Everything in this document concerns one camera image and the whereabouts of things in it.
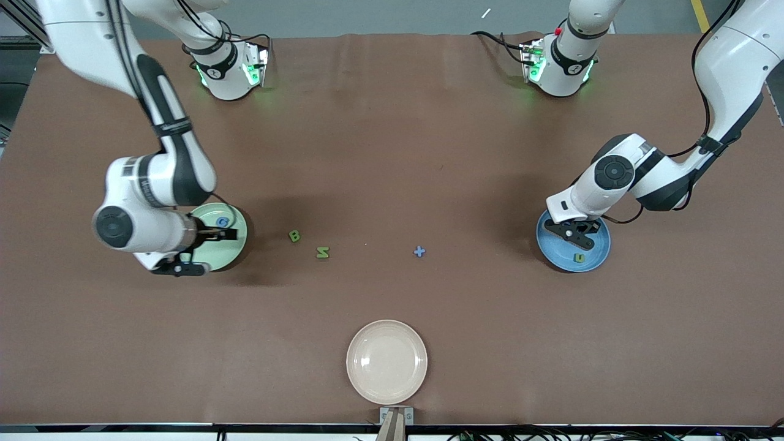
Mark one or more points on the grey mount bracket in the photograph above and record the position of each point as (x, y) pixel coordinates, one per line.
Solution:
(384, 415)

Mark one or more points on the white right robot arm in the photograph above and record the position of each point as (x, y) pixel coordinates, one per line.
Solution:
(131, 184)

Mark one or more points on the aluminium frame post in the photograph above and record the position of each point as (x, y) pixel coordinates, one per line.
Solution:
(46, 46)

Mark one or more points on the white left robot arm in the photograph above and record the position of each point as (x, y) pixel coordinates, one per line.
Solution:
(566, 67)

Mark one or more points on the green letter N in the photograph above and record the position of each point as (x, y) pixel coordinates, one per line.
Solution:
(323, 252)

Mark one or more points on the brown table cover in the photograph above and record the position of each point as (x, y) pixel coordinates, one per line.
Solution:
(392, 153)

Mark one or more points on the blue plate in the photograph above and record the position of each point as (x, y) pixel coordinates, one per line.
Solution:
(597, 254)

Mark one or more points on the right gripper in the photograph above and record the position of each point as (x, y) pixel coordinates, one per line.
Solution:
(207, 234)

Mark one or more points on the silver arm base connector box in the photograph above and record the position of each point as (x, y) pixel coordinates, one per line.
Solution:
(256, 66)
(531, 61)

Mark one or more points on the yellow floor tape strip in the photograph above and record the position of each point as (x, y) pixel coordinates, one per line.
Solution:
(696, 13)

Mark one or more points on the green plate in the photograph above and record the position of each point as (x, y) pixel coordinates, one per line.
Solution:
(236, 248)

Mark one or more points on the beige plate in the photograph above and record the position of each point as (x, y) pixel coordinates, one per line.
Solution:
(386, 361)

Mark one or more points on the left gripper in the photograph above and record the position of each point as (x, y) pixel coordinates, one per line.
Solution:
(588, 226)

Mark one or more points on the green letter B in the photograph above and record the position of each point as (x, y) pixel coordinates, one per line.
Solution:
(294, 236)

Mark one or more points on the black table edge rail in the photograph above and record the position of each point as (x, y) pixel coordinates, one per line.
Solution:
(122, 427)

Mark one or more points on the tan wooden strip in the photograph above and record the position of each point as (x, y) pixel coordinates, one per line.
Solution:
(392, 430)

